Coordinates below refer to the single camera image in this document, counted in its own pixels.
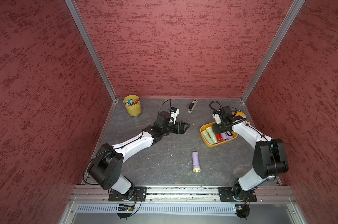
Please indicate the aluminium front rail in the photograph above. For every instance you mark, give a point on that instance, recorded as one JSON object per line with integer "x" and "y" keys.
{"x": 184, "y": 194}

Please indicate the green flashlight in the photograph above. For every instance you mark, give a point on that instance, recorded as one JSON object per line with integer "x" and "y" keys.
{"x": 212, "y": 135}
{"x": 207, "y": 137}

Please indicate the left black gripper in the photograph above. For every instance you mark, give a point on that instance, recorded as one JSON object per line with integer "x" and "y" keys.
{"x": 182, "y": 130}

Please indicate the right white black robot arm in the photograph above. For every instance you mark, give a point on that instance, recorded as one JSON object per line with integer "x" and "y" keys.
{"x": 269, "y": 159}

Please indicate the yellow pen cup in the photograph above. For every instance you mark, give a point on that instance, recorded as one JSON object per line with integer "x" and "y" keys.
{"x": 134, "y": 110}

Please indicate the black beige stapler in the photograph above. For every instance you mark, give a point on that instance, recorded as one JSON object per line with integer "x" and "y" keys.
{"x": 192, "y": 105}

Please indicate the purple flashlight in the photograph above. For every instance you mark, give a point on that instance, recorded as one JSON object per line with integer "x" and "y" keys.
{"x": 195, "y": 161}
{"x": 224, "y": 136}
{"x": 229, "y": 135}

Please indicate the orange plush toy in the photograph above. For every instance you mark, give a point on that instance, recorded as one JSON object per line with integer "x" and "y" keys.
{"x": 239, "y": 117}

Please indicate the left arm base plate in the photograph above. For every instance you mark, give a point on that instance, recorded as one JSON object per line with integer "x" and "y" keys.
{"x": 133, "y": 194}

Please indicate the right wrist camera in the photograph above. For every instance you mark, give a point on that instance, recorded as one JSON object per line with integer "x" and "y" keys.
{"x": 217, "y": 117}

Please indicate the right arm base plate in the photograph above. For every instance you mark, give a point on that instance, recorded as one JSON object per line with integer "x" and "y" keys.
{"x": 236, "y": 194}

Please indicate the red flashlight all red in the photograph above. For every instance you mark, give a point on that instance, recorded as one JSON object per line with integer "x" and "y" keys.
{"x": 219, "y": 137}

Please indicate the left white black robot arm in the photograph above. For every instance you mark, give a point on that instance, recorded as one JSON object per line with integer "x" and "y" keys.
{"x": 105, "y": 167}

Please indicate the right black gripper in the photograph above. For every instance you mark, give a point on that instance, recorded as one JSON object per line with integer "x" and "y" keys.
{"x": 216, "y": 130}

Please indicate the yellow storage box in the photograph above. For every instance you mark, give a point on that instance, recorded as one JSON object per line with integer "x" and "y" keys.
{"x": 235, "y": 135}

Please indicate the purple flashlight front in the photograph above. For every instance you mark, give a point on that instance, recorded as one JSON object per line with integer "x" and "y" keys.
{"x": 195, "y": 161}

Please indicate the markers in cup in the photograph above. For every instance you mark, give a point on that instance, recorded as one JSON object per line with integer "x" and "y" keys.
{"x": 131, "y": 102}

